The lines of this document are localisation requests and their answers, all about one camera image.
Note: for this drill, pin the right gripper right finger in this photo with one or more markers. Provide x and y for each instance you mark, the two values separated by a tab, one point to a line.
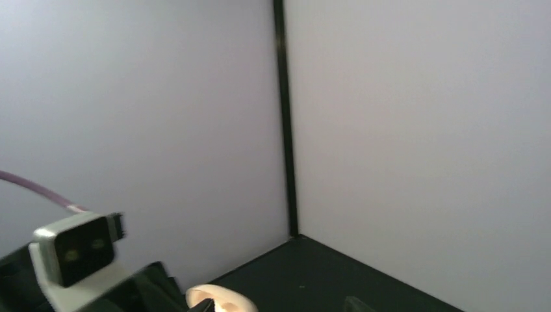
353	304

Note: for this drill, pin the black left frame post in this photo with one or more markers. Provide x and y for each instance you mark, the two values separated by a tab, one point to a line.
286	116

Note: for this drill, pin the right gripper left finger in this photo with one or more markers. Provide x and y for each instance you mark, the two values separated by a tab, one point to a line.
206	305

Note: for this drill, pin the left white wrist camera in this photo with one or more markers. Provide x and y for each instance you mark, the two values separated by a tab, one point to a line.
75	259

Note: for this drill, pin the white square charging case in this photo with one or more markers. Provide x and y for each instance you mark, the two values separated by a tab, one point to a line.
224	299

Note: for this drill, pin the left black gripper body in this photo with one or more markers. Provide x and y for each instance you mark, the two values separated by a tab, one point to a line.
149	289

